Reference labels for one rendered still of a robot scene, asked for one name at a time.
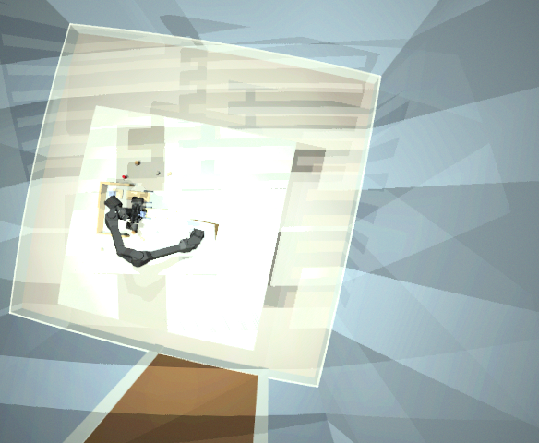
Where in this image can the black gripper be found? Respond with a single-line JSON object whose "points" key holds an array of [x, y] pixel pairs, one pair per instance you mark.
{"points": [[134, 218]]}

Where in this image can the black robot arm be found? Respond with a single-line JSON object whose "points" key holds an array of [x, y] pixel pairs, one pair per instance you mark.
{"points": [[143, 257]]}

